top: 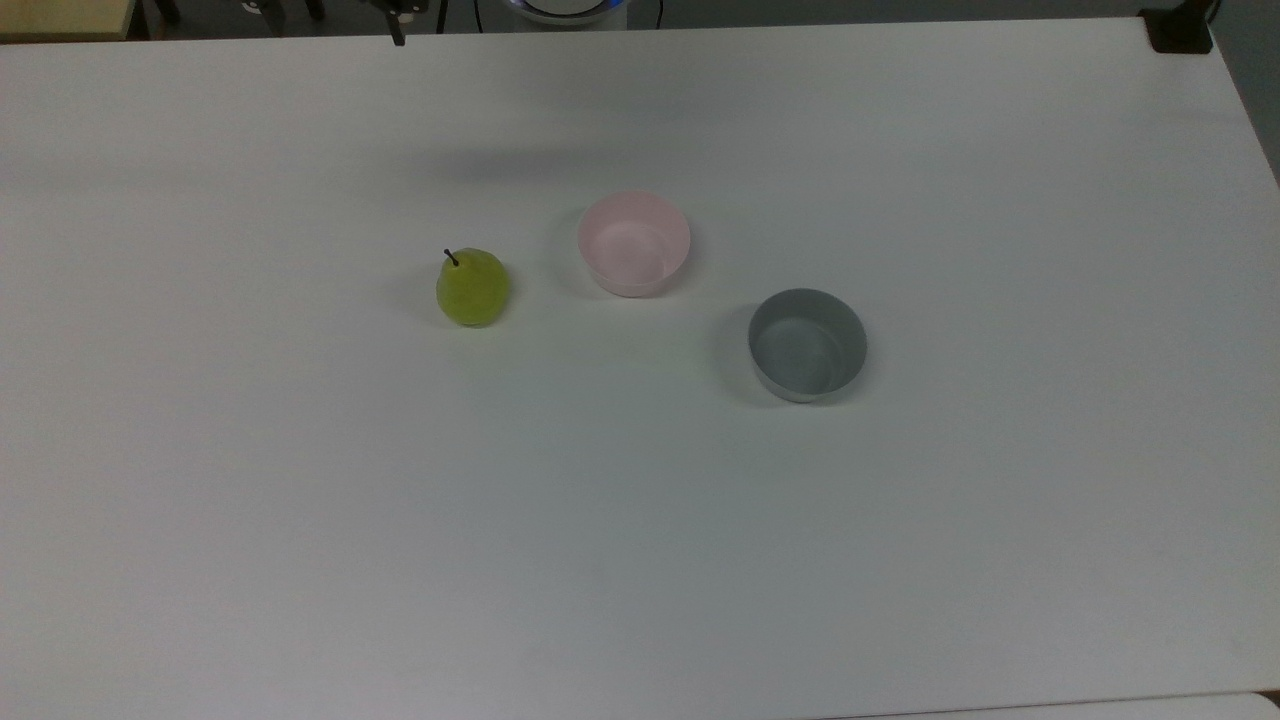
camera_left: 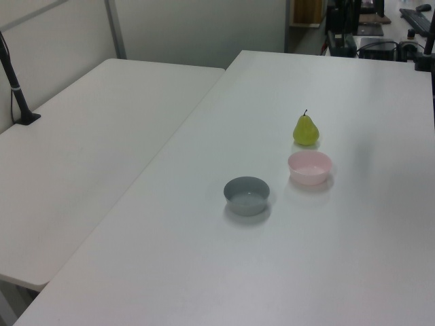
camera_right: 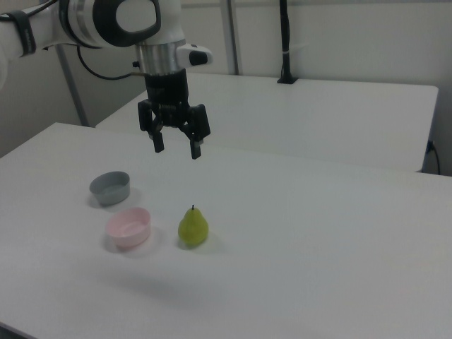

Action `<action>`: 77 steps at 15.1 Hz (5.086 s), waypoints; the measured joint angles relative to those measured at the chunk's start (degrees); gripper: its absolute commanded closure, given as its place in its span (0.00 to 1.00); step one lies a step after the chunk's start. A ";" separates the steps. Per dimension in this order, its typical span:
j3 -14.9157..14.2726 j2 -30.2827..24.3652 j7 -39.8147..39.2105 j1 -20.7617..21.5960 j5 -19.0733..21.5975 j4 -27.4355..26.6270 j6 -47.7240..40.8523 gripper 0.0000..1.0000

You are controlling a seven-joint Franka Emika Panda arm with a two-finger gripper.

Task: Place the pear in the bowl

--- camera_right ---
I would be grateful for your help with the black pole with clamp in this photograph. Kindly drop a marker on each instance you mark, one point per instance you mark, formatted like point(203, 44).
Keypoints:
point(286, 39)

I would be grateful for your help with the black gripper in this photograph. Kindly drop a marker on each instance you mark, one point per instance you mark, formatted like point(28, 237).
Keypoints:
point(166, 88)

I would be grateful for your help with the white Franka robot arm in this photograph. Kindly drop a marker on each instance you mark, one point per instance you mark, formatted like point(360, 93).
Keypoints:
point(106, 21)

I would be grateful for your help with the white background table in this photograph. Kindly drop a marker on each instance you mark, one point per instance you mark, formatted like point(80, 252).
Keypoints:
point(300, 116)

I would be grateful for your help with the slanted grey metal post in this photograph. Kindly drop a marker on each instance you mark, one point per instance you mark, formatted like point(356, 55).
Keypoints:
point(72, 88)

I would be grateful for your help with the pink plastic bowl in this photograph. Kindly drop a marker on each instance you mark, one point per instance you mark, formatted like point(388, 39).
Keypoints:
point(129, 227)

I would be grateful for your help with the upright grey metal post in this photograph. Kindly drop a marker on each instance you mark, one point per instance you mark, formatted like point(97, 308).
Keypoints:
point(233, 35)

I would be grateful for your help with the green pear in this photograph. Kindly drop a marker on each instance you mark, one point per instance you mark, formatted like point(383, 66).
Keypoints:
point(193, 229)

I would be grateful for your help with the grey plastic bowl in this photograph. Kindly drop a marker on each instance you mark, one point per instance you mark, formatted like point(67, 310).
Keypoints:
point(110, 189)

